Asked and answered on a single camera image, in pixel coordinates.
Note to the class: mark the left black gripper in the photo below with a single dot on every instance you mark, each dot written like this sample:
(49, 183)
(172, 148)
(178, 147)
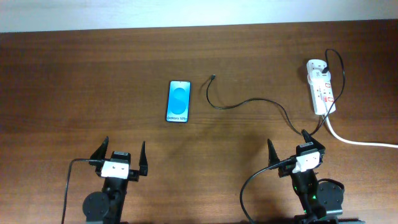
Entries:
(96, 159)

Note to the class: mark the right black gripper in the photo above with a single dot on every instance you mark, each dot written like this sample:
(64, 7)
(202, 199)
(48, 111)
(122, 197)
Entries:
(308, 139)

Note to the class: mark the blue Samsung Galaxy smartphone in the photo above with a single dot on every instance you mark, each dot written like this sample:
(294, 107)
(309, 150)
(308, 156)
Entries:
(178, 102)

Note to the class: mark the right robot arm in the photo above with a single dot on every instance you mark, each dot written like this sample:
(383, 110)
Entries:
(321, 199)

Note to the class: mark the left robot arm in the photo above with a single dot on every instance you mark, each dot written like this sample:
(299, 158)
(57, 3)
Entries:
(106, 206)

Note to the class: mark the white USB charger plug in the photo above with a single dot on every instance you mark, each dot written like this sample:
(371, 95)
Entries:
(316, 76)

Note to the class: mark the white power strip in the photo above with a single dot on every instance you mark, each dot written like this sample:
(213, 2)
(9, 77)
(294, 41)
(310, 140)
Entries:
(322, 95)

